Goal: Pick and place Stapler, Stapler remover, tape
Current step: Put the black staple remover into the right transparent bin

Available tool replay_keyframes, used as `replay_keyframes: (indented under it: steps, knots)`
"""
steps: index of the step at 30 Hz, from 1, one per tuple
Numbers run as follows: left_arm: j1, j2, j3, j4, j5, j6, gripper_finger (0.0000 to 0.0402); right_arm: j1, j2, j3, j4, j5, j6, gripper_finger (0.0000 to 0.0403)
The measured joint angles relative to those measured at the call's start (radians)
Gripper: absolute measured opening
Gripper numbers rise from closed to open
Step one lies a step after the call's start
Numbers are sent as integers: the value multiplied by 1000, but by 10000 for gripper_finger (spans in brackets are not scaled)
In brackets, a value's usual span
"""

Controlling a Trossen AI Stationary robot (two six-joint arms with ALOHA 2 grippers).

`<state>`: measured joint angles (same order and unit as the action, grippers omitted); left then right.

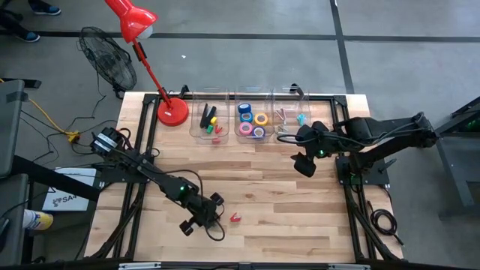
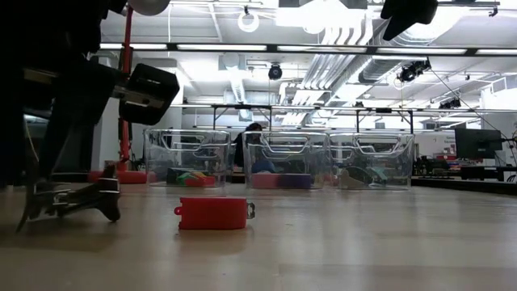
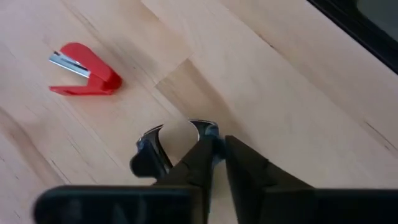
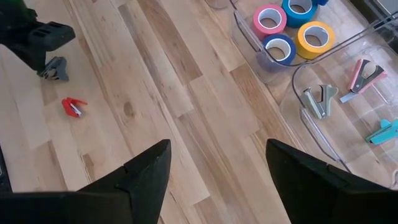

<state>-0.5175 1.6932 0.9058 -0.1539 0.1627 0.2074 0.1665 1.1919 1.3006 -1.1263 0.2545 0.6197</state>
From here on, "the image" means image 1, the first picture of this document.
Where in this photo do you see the clear plastic bin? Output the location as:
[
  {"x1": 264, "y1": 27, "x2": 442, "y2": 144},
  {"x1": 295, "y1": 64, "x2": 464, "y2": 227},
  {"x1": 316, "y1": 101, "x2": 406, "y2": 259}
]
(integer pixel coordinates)
[
  {"x1": 189, "y1": 88, "x2": 230, "y2": 146},
  {"x1": 271, "y1": 86, "x2": 312, "y2": 138},
  {"x1": 234, "y1": 85, "x2": 275, "y2": 146}
]

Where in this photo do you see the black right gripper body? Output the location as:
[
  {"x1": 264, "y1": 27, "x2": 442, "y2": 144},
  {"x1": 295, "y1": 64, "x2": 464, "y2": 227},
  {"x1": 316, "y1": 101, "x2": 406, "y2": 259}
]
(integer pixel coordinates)
[{"x1": 291, "y1": 151, "x2": 319, "y2": 179}]

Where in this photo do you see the red desk lamp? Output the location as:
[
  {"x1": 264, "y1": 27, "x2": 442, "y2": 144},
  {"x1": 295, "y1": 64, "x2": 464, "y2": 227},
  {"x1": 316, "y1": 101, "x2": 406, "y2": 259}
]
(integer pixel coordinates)
[{"x1": 103, "y1": 0, "x2": 191, "y2": 128}]

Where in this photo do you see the white printed sign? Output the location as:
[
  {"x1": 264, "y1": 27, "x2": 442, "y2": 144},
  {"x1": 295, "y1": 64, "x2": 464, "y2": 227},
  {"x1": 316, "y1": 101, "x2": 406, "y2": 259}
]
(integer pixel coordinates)
[{"x1": 41, "y1": 167, "x2": 98, "y2": 212}]

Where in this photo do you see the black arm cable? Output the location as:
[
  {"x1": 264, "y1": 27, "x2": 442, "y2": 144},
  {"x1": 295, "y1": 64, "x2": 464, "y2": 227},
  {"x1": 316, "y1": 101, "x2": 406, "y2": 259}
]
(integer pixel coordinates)
[
  {"x1": 149, "y1": 168, "x2": 227, "y2": 242},
  {"x1": 276, "y1": 112, "x2": 425, "y2": 147}
]

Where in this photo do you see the black floor fan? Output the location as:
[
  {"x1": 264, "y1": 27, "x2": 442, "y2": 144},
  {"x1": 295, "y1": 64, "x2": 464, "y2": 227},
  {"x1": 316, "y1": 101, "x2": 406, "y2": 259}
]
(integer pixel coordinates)
[{"x1": 78, "y1": 25, "x2": 138, "y2": 101}]

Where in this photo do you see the black metal table frame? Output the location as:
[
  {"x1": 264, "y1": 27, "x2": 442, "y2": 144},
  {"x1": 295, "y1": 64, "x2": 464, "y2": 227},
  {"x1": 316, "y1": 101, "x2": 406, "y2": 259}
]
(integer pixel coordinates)
[{"x1": 434, "y1": 95, "x2": 480, "y2": 212}]

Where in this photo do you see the yellow extension cable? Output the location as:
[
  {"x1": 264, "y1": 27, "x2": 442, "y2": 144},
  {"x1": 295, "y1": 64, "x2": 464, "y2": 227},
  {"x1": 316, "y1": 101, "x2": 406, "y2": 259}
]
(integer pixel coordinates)
[{"x1": 0, "y1": 76, "x2": 81, "y2": 144}]

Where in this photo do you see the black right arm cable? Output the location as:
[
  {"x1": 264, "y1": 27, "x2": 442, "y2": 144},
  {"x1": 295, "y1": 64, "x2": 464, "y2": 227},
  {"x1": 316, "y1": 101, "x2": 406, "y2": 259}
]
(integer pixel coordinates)
[{"x1": 276, "y1": 112, "x2": 425, "y2": 147}]

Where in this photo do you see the grey desk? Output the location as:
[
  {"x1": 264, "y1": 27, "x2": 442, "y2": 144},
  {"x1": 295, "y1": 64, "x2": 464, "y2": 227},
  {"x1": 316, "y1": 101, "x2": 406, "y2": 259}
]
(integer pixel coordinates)
[{"x1": 0, "y1": 79, "x2": 26, "y2": 179}]

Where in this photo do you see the black aluminium frame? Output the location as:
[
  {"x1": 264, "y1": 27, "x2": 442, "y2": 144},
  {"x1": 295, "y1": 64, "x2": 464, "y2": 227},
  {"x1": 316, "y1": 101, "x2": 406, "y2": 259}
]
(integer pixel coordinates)
[{"x1": 84, "y1": 91, "x2": 405, "y2": 270}]

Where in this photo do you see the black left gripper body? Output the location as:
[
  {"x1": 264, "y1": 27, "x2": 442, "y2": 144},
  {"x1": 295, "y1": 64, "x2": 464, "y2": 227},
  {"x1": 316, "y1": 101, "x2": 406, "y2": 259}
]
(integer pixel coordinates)
[{"x1": 190, "y1": 200, "x2": 223, "y2": 230}]

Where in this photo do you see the person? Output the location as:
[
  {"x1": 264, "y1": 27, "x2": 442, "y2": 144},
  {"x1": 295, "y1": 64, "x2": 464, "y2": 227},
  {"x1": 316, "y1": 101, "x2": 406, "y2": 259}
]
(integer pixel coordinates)
[{"x1": 0, "y1": 0, "x2": 62, "y2": 44}]

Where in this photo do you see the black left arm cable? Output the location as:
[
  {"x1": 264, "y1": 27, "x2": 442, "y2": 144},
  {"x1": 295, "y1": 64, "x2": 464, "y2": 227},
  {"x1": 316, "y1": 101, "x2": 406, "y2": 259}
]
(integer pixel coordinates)
[{"x1": 149, "y1": 168, "x2": 227, "y2": 242}]

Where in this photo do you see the yellow white spray can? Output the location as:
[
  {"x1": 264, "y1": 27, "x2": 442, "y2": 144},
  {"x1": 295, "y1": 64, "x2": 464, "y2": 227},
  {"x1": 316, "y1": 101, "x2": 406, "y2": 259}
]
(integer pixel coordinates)
[{"x1": 22, "y1": 208, "x2": 55, "y2": 231}]

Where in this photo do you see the coiled black cable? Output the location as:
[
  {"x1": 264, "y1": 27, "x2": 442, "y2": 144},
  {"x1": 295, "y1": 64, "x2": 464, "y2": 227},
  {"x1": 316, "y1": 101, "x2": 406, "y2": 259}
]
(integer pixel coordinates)
[{"x1": 369, "y1": 200, "x2": 406, "y2": 247}]

